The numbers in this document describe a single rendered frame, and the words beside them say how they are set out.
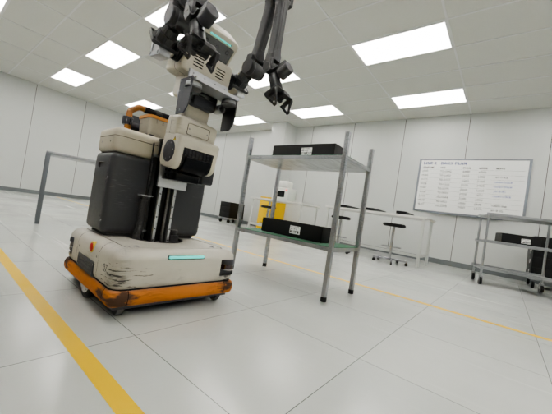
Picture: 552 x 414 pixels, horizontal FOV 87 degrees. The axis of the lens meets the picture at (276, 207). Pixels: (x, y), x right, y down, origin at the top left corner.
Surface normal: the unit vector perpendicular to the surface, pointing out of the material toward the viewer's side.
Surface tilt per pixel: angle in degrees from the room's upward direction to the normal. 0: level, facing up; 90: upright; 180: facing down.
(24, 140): 90
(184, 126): 98
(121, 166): 90
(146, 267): 90
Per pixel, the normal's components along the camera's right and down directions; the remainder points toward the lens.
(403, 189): -0.62, -0.11
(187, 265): 0.74, 0.11
